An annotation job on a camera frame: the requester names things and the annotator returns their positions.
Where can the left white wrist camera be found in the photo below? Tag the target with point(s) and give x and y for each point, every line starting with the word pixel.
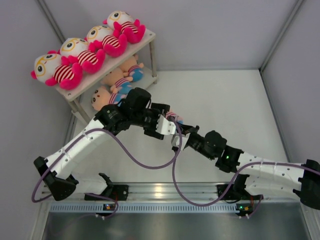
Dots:
pixel 165 127

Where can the aluminium mounting rail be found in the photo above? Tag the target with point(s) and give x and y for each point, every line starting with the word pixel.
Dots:
pixel 152 192

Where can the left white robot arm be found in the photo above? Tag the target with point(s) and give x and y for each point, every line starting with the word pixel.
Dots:
pixel 136 109

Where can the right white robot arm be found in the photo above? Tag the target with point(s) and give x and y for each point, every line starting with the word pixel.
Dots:
pixel 255 175

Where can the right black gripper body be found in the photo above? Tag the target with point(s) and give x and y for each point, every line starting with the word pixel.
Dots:
pixel 198 140

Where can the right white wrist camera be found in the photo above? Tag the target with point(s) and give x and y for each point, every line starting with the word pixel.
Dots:
pixel 176 142

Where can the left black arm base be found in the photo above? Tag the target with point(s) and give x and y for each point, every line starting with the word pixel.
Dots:
pixel 117 192

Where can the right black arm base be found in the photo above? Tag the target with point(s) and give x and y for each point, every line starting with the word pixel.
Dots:
pixel 235 194

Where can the boy plush showing black hair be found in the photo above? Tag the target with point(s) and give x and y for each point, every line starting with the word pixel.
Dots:
pixel 171 116

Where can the boy plush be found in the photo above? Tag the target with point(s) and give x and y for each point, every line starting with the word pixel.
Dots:
pixel 102 97

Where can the panda plush with glasses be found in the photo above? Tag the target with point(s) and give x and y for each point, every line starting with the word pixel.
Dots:
pixel 125 24
pixel 78 50
pixel 113 43
pixel 52 69

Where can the white two-tier shelf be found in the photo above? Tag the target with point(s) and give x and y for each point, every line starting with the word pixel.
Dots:
pixel 79 98

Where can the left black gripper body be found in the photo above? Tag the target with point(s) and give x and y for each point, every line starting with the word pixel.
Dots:
pixel 150 119

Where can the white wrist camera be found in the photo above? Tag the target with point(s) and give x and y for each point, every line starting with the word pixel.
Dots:
pixel 165 127
pixel 176 142

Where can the boy plush face up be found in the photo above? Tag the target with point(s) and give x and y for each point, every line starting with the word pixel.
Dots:
pixel 117 82
pixel 132 68

